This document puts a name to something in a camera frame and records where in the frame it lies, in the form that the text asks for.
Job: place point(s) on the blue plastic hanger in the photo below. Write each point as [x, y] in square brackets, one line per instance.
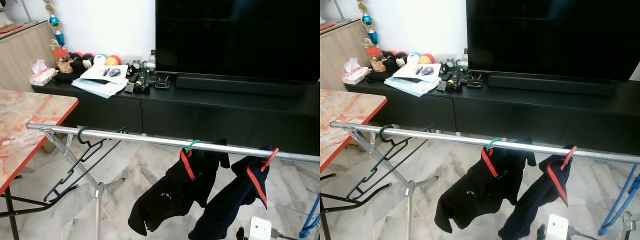
[602, 230]
[306, 233]

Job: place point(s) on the green plastic hanger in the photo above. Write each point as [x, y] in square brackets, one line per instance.
[192, 144]
[494, 142]

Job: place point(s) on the black plastic hanger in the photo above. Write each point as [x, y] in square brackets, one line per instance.
[382, 133]
[79, 134]

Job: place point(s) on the black shirt red collar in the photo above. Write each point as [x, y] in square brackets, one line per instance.
[475, 192]
[170, 195]

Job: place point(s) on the black low television console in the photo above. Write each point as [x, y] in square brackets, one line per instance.
[515, 117]
[200, 117]

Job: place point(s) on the silver metal clothes rack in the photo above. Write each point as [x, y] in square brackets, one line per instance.
[450, 139]
[150, 140]

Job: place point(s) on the black soundbar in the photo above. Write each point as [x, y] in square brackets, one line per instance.
[550, 85]

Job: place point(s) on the marble pattern table red edge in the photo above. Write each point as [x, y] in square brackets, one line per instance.
[25, 120]
[345, 117]

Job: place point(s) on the small black electronic box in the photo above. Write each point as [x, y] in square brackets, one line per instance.
[475, 83]
[162, 84]

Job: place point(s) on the black remote control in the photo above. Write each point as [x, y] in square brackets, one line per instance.
[446, 76]
[134, 77]

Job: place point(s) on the clear plastic bottle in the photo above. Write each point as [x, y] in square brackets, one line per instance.
[464, 59]
[151, 60]

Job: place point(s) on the pink white tissue box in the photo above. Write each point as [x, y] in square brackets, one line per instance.
[355, 76]
[42, 77]

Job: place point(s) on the black flat screen television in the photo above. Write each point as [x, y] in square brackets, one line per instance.
[550, 35]
[235, 35]

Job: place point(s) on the dark computer mouse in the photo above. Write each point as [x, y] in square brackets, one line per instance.
[427, 71]
[115, 73]

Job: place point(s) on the light wooden sideboard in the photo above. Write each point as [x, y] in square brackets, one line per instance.
[20, 60]
[337, 60]

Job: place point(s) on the white paper stack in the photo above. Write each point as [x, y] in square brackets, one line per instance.
[410, 81]
[97, 82]

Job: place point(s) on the black mouse plush toy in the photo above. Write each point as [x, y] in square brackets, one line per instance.
[401, 62]
[87, 63]

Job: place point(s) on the red lidded jar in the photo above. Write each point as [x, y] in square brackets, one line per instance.
[61, 54]
[374, 52]

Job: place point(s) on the flat red tray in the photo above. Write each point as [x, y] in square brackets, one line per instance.
[11, 29]
[330, 25]

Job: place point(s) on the gold blue trophy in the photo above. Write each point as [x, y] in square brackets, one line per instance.
[54, 21]
[367, 20]

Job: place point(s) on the white figurine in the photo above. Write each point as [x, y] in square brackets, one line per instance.
[5, 19]

